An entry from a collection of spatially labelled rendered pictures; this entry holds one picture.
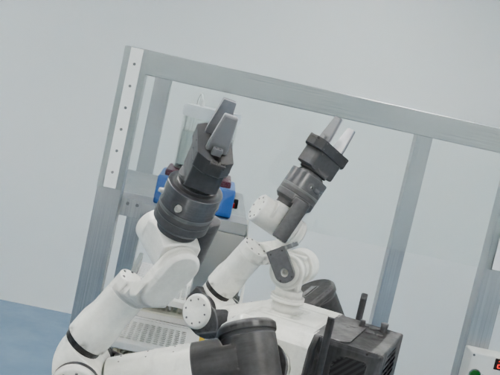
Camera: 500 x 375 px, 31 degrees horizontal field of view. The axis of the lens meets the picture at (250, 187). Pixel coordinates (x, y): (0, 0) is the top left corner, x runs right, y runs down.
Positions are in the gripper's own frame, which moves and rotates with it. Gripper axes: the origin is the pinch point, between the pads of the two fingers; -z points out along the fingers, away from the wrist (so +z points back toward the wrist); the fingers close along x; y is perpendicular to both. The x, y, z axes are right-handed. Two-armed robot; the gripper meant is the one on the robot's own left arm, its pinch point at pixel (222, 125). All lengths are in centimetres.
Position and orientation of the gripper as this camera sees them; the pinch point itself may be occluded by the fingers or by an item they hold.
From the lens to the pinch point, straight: 132.2
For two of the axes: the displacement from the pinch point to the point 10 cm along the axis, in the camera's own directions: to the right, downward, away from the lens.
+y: 9.2, 3.1, 2.4
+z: -3.9, 8.1, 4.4
